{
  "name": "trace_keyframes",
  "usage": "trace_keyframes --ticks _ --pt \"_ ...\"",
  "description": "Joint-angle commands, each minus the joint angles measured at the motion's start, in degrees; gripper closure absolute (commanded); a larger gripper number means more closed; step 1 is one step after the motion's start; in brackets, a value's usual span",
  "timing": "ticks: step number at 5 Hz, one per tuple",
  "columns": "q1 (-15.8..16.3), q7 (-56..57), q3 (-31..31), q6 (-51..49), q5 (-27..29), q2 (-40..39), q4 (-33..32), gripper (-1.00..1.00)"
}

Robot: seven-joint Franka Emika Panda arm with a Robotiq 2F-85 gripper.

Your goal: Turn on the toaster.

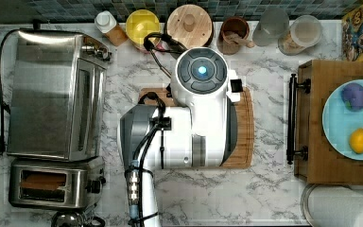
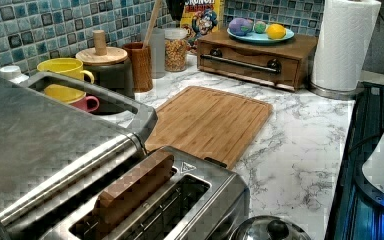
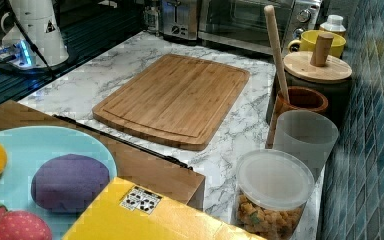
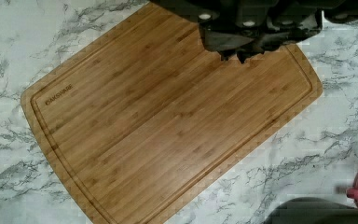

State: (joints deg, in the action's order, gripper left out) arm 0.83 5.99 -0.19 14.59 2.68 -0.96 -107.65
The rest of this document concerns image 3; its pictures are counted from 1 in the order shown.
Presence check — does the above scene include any white lidded bottle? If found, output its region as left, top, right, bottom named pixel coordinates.
left=319, top=15, right=346, bottom=37

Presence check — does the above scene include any yellow cardboard box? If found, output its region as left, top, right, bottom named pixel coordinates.
left=62, top=178, right=265, bottom=240

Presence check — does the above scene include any brown wooden utensil holder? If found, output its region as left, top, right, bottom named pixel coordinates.
left=265, top=86, right=329, bottom=149

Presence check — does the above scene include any silver two-slot toaster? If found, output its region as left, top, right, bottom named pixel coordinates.
left=161, top=0, right=201, bottom=40

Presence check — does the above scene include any dark canister with wooden lid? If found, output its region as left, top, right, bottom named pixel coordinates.
left=283, top=31, right=352, bottom=126

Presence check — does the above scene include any light blue plate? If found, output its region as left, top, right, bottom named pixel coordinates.
left=0, top=126, right=117, bottom=240

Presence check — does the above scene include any red toy strawberry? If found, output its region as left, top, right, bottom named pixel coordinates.
left=0, top=204, right=52, bottom=240

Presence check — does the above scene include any clear container with food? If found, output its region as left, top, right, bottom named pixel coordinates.
left=232, top=149, right=314, bottom=240

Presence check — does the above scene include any purple toy eggplant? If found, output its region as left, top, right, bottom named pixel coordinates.
left=31, top=154, right=110, bottom=214

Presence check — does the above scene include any yellow ceramic mug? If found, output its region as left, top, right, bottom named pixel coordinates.
left=287, top=30, right=346, bottom=58

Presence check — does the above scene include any bamboo cutting board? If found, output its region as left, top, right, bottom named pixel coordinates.
left=92, top=54, right=250, bottom=151

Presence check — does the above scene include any frosted plastic cup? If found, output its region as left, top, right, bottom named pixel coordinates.
left=273, top=110, right=339, bottom=180

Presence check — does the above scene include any glass jar beside toaster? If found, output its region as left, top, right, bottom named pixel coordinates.
left=144, top=0, right=160, bottom=35

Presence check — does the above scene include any wooden drawer box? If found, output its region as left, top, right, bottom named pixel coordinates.
left=0, top=100, right=205, bottom=210

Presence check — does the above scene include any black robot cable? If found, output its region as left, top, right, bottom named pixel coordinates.
left=3, top=0, right=56, bottom=79

